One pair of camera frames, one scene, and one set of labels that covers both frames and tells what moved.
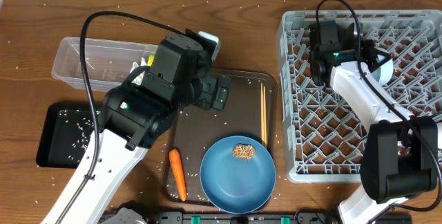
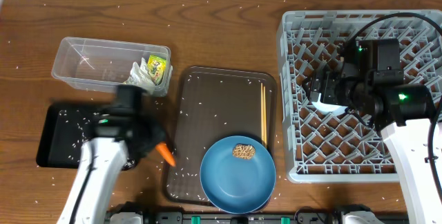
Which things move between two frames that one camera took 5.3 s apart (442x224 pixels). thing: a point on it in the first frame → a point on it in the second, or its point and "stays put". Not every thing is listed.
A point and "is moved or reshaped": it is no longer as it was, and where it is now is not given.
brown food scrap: (244, 151) stays put
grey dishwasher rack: (324, 140) stays put
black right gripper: (367, 50) → (331, 79)
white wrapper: (139, 79) stays put
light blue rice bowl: (383, 75) is moved or reshaped
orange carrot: (177, 166) → (165, 152)
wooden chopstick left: (262, 115) stays put
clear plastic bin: (108, 62) stays put
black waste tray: (67, 128) stays put
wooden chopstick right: (264, 116) stays put
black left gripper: (214, 92) → (152, 139)
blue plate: (235, 185) stays put
